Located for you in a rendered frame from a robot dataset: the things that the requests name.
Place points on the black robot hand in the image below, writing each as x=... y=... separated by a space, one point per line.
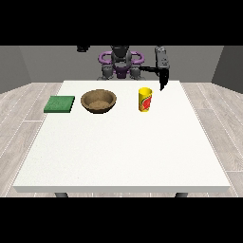
x=163 y=76

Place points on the yellow cup with melon print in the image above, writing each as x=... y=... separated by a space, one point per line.
x=145 y=99

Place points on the brown wooden bowl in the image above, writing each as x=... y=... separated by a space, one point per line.
x=98 y=101

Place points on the green square pad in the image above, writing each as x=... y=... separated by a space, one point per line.
x=59 y=104

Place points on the grey robot trunk purple rings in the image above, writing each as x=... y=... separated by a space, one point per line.
x=120 y=65

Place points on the dark table leg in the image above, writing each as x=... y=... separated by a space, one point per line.
x=181 y=195
x=61 y=195

